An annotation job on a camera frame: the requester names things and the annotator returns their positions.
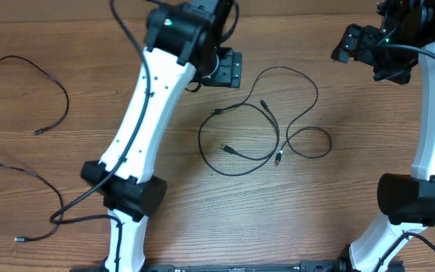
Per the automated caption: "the thick black tagged cable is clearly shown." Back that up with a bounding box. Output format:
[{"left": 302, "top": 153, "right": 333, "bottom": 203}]
[{"left": 210, "top": 66, "right": 333, "bottom": 165}]

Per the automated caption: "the thin black usb cable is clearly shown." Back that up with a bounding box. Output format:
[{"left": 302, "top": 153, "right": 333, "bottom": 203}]
[{"left": 197, "top": 98, "right": 282, "bottom": 178}]

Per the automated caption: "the long thin black cable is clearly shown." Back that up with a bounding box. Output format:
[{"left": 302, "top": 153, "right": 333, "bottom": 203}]
[{"left": 0, "top": 55, "right": 70, "bottom": 243}]

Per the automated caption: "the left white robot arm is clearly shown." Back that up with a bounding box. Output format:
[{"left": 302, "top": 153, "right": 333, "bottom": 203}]
[{"left": 81, "top": 0, "right": 242, "bottom": 271}]

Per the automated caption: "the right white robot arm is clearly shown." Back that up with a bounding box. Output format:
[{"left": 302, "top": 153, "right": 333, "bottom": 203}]
[{"left": 332, "top": 0, "right": 435, "bottom": 271}]

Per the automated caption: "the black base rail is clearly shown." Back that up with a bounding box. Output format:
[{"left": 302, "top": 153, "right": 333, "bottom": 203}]
[{"left": 69, "top": 259, "right": 406, "bottom": 272}]

